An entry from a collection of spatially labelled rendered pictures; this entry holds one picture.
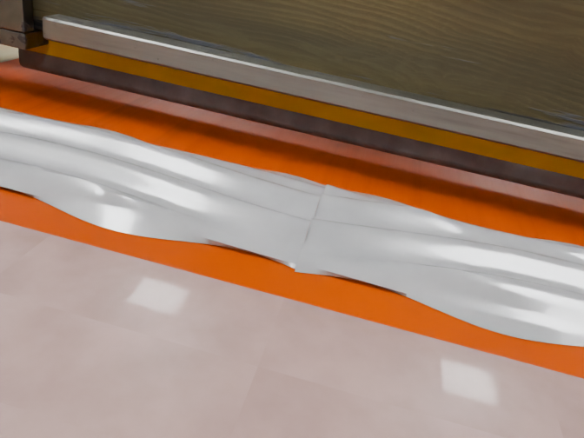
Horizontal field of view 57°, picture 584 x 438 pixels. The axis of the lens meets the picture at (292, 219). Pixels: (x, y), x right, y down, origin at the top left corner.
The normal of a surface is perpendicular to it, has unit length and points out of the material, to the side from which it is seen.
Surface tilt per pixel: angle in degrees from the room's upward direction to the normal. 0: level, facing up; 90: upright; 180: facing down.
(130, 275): 0
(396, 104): 90
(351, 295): 0
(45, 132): 31
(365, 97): 90
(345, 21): 90
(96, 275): 0
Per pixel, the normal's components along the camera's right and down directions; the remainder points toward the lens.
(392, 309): 0.17, -0.87
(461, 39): -0.20, 0.44
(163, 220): 0.07, -0.44
